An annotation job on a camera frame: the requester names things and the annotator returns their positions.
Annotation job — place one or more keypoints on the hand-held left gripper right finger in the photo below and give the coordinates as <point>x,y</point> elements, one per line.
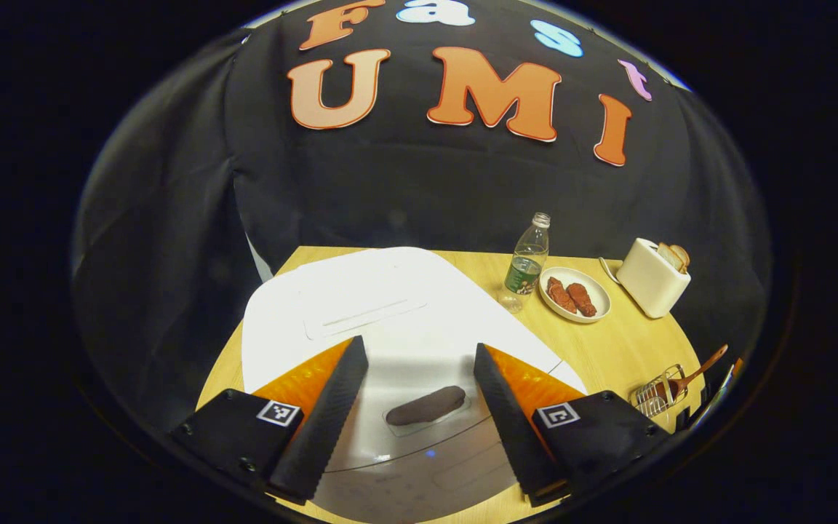
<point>510,426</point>

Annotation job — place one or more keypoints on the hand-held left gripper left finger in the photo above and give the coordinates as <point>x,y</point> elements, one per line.
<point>321,429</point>

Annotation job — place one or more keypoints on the white rice cooker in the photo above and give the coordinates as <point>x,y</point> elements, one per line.
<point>404,306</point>

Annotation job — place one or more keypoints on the brown wooden spoon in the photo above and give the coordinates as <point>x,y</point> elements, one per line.
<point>706,362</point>

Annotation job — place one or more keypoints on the red meat piece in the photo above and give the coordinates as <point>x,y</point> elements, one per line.
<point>561,295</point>
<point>582,299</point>

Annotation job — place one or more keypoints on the white oval plate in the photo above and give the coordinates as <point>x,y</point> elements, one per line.
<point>601,309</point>

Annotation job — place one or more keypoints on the clear plastic water bottle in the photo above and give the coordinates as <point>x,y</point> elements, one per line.
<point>524,273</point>

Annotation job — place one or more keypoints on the white toaster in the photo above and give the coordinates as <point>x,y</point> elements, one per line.
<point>648,284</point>

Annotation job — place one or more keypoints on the toast bread slice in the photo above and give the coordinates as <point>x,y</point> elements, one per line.
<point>670,256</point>
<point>683,255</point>

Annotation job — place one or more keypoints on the black backdrop cloth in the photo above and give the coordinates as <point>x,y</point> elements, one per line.
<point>426,189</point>

